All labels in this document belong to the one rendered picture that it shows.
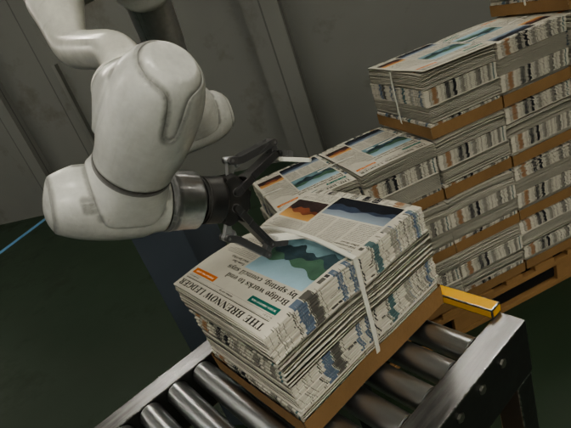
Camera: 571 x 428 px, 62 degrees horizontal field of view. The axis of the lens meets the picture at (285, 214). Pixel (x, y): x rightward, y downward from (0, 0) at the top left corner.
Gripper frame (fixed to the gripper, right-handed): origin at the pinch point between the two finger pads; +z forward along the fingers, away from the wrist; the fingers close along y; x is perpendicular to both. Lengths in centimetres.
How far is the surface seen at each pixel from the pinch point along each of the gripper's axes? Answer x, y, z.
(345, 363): 13.9, 25.7, 0.3
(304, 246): 3.2, 8.2, -0.8
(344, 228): 6.0, 4.8, 5.9
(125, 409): -24, 45, -23
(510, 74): -20, -38, 106
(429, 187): -34, 2, 87
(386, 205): 8.6, 0.8, 13.6
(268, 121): -303, -33, 209
